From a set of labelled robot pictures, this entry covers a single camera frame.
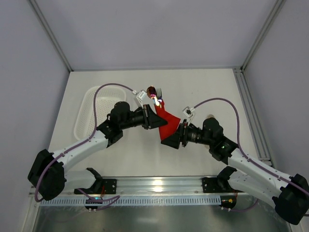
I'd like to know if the red paper napkin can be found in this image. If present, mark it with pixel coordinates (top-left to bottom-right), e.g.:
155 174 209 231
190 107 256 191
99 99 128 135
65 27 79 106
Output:
154 100 181 141

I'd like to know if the iridescent rainbow fork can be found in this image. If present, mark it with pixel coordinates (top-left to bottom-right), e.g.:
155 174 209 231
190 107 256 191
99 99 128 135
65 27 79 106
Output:
156 88 163 107

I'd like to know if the iridescent rainbow spoon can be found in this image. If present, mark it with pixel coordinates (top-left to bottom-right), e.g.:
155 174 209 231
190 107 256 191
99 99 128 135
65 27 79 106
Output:
146 86 157 99

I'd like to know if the gold knife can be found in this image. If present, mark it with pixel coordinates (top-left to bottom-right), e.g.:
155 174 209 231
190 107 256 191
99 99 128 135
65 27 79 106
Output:
154 95 160 106

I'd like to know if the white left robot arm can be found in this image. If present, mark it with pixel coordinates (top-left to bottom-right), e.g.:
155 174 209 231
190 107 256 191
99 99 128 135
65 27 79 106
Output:
28 101 167 202

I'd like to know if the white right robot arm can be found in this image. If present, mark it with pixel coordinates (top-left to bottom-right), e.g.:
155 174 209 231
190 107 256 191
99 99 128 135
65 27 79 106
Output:
159 117 309 225

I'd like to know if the beige oblong utensil tray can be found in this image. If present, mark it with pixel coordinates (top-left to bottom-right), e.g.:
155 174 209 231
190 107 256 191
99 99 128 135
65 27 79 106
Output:
207 114 215 119

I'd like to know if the white perforated plastic basket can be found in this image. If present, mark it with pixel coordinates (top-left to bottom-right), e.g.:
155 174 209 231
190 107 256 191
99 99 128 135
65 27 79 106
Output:
73 86 126 140

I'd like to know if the right black connector box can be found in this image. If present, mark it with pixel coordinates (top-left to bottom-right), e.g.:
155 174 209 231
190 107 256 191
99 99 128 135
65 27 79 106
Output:
219 196 237 210

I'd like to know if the black connector box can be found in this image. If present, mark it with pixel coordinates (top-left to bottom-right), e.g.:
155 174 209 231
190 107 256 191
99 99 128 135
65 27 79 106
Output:
219 196 237 210
85 198 103 213

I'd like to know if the left black connector box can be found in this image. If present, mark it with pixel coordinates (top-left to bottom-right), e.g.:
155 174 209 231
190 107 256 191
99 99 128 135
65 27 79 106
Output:
85 198 103 213

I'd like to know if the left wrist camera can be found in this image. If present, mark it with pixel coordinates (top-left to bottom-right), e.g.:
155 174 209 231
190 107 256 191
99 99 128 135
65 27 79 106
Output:
132 89 147 107

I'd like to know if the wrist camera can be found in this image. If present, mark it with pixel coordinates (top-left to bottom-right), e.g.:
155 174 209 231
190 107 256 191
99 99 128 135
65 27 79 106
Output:
183 106 195 124
132 89 147 107

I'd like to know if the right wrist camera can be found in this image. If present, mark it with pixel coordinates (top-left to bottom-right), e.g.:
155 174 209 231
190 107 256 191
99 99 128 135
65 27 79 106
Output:
183 106 195 124

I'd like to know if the aluminium right side rail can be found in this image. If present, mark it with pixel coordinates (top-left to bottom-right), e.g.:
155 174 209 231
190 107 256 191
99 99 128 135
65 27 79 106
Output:
233 67 274 167

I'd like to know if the aluminium rail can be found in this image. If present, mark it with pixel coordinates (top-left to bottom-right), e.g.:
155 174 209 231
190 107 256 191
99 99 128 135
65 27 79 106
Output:
28 174 293 198
233 67 274 167

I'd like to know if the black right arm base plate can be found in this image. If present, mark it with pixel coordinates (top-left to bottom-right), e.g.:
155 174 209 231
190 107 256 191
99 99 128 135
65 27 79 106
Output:
201 176 242 193

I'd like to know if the aluminium front rail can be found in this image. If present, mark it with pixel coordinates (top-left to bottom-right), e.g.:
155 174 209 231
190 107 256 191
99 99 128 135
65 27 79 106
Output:
28 174 293 198

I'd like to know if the white slotted cable duct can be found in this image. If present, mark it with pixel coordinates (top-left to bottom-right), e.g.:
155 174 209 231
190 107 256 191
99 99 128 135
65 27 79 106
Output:
41 195 221 207

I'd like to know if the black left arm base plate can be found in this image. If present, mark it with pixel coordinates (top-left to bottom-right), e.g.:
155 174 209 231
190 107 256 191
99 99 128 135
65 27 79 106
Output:
74 178 117 195

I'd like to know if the right aluminium frame post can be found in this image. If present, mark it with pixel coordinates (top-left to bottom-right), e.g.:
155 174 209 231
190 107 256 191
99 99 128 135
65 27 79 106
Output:
241 0 286 72

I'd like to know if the aluminium frame post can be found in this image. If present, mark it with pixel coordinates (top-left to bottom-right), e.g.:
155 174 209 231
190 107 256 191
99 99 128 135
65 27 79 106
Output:
27 0 73 72
241 0 286 72

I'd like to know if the left aluminium frame post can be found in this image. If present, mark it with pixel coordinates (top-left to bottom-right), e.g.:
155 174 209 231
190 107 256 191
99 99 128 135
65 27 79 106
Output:
27 0 73 72

